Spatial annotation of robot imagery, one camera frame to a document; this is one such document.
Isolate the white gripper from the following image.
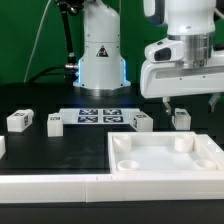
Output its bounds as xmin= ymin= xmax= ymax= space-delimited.
xmin=140 ymin=37 xmax=224 ymax=115

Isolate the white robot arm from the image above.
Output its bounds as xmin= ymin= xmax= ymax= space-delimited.
xmin=74 ymin=0 xmax=224 ymax=105

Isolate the white right fence wall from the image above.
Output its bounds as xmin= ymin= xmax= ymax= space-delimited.
xmin=195 ymin=134 xmax=224 ymax=158

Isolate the white cable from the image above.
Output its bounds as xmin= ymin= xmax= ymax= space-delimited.
xmin=23 ymin=0 xmax=53 ymax=84

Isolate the white left fence block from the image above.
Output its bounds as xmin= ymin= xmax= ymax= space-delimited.
xmin=0 ymin=136 xmax=6 ymax=159

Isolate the white square tabletop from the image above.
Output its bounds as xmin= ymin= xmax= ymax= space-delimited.
xmin=108 ymin=132 xmax=224 ymax=174

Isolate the black cable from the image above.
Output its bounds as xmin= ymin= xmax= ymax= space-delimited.
xmin=25 ymin=64 xmax=80 ymax=84

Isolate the white front fence wall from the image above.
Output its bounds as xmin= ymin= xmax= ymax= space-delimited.
xmin=0 ymin=172 xmax=224 ymax=203

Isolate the white marker base plate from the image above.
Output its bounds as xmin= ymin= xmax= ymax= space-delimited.
xmin=59 ymin=108 xmax=139 ymax=125

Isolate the white fence wall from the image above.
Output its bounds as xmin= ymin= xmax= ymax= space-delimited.
xmin=195 ymin=134 xmax=224 ymax=158
xmin=0 ymin=172 xmax=224 ymax=203

